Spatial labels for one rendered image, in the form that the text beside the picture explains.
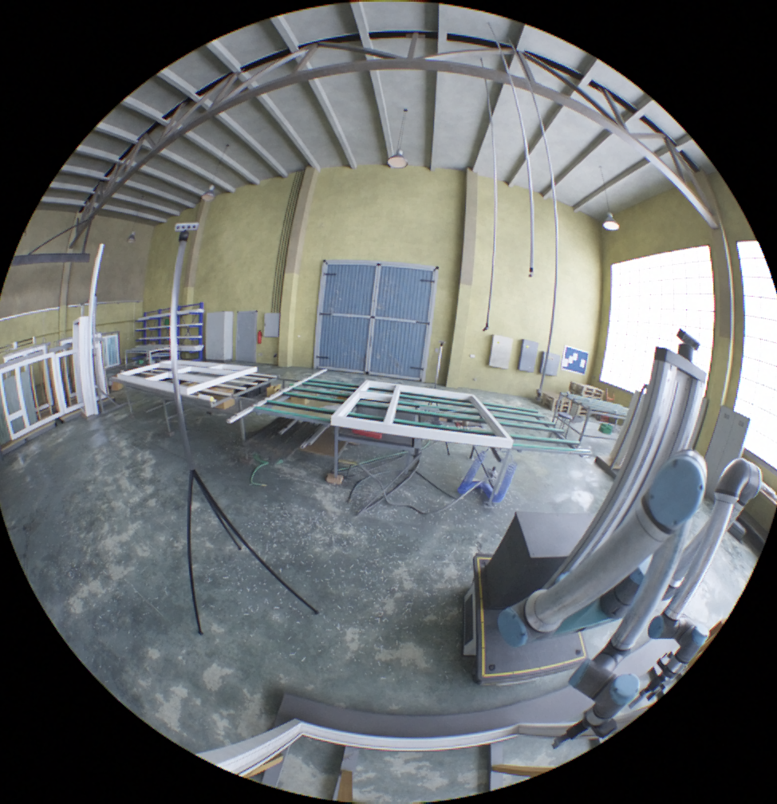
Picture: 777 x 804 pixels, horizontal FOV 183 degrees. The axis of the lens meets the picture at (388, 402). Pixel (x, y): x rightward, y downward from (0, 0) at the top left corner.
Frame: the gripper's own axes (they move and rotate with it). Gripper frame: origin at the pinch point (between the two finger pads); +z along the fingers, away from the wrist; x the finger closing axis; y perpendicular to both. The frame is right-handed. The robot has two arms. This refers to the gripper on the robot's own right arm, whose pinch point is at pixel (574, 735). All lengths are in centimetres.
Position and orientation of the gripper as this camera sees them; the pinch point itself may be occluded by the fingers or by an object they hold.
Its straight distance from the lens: 113.5
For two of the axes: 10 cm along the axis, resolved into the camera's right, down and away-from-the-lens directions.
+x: -10.0, 0.0, 0.3
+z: -0.1, 9.9, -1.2
